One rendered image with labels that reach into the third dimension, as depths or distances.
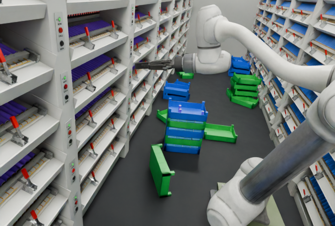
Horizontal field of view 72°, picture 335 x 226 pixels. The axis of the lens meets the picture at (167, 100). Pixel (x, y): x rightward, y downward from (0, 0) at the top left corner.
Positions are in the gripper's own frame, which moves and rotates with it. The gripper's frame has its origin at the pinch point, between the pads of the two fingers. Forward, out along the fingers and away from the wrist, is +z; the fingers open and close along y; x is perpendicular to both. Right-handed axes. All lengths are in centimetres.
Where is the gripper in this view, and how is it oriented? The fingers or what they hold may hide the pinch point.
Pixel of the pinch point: (142, 65)
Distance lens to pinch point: 114.3
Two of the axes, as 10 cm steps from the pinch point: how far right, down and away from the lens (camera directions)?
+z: -9.7, 0.1, 2.2
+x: -1.0, -9.1, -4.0
